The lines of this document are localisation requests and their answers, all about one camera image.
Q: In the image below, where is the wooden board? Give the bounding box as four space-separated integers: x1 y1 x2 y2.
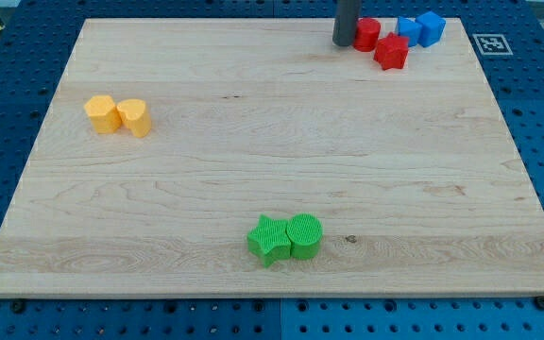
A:
0 18 544 299

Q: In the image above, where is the red cylinder block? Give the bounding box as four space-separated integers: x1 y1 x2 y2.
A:
352 17 382 52

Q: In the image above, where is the white fiducial marker tag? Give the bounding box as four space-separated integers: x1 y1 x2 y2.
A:
473 33 513 56

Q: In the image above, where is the blue block left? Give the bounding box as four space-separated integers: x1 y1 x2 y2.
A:
395 17 422 47

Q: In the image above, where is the yellow heart block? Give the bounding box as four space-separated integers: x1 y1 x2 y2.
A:
116 98 152 138

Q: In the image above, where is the yellow hexagon block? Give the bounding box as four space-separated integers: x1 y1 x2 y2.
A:
84 95 122 134

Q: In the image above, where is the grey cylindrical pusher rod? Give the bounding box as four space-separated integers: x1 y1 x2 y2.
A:
332 0 362 47

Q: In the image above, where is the green cylinder block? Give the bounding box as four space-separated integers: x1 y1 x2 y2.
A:
286 213 323 260

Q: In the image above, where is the blue cube block right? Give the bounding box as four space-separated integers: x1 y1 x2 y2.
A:
416 11 446 47

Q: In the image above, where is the red star block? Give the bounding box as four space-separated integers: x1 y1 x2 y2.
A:
374 32 409 70

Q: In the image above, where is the green star block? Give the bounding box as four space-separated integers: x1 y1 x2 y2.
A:
246 214 292 267

